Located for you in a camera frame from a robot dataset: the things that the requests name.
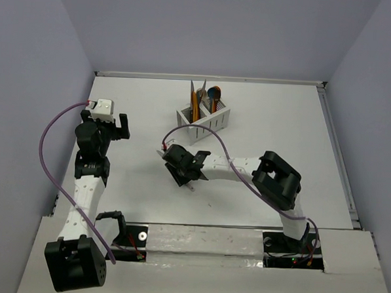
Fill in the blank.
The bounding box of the blue plastic spoon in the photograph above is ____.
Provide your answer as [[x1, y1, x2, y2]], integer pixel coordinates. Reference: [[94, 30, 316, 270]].
[[208, 87, 219, 113]]

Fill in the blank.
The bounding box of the orange-red plastic spoon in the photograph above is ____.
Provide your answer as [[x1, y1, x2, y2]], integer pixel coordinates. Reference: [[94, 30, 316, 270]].
[[214, 86, 221, 102]]

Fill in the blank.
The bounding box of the metal knife black handle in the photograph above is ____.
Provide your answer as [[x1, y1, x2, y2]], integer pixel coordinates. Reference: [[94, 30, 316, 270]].
[[189, 80, 196, 123]]

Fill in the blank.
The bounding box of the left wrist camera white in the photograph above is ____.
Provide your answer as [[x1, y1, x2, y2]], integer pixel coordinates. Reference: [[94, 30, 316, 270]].
[[86, 98, 115, 123]]

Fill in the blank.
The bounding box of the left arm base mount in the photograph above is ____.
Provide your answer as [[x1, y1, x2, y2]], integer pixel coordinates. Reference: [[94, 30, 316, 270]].
[[111, 224, 149, 262]]

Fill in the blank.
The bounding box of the yellow plastic knife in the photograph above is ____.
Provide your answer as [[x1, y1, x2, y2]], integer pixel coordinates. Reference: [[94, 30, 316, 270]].
[[192, 91, 200, 122], [193, 88, 202, 122]]

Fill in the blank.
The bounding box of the pink plastic knife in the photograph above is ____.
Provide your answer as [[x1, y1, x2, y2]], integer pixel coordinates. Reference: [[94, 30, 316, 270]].
[[157, 150, 195, 192]]

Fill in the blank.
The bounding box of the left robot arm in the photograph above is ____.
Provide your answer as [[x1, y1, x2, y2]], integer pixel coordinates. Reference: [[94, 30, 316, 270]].
[[44, 110, 130, 292]]

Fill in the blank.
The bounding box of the white two-compartment utensil caddy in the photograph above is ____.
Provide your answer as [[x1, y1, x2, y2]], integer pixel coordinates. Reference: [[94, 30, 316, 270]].
[[176, 99, 231, 145]]

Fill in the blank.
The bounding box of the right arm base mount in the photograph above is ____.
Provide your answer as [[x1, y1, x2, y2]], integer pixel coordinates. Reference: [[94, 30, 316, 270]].
[[263, 231, 324, 271]]

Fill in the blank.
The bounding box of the orange-red plastic knife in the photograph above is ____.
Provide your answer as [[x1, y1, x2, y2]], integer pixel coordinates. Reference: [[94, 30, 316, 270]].
[[194, 98, 199, 122]]

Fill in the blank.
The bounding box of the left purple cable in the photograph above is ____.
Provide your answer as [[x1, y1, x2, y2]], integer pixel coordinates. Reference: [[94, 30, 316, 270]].
[[33, 99, 149, 266]]

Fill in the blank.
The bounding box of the metal knife teal handle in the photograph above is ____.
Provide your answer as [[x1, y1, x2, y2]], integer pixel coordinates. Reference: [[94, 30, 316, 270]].
[[197, 80, 207, 104]]

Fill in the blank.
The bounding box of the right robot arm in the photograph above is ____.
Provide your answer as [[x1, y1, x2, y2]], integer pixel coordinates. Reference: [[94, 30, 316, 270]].
[[159, 144, 309, 252]]

